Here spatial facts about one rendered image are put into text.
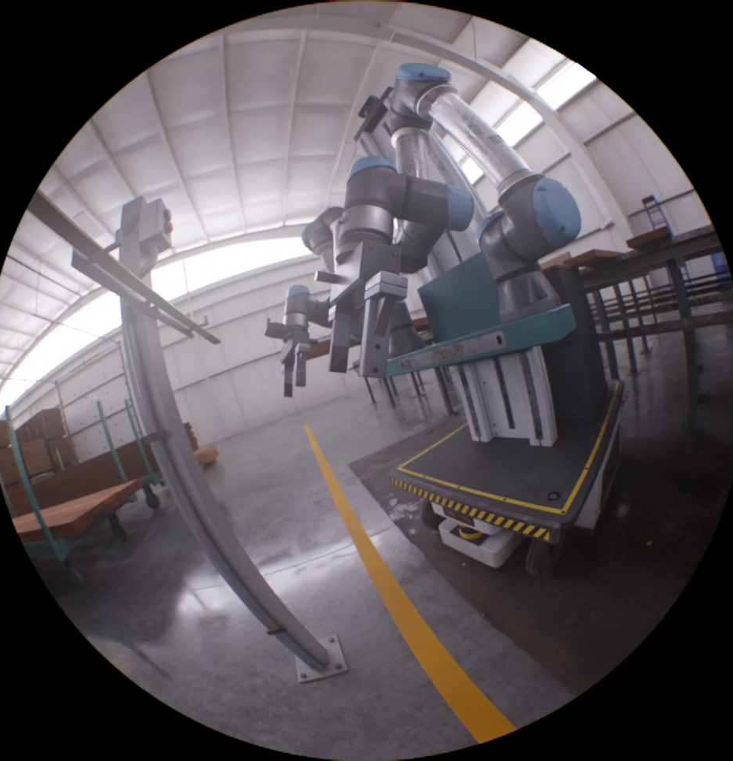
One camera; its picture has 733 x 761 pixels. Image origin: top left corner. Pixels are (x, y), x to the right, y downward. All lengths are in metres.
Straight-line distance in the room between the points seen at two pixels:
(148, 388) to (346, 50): 6.62
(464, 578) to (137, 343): 1.05
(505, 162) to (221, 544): 0.88
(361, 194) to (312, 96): 6.74
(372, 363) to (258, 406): 8.64
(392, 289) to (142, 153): 7.63
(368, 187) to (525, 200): 0.27
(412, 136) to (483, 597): 1.22
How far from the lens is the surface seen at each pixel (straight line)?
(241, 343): 9.10
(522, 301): 0.56
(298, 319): 0.75
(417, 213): 0.40
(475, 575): 0.93
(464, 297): 0.82
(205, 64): 6.57
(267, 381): 8.83
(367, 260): 0.29
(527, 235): 0.52
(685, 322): 1.24
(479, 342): 0.62
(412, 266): 0.39
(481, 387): 0.96
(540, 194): 0.48
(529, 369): 0.80
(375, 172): 0.41
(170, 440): 0.51
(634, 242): 1.10
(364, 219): 0.35
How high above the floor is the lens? 0.74
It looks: 3 degrees down
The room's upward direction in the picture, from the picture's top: 19 degrees counter-clockwise
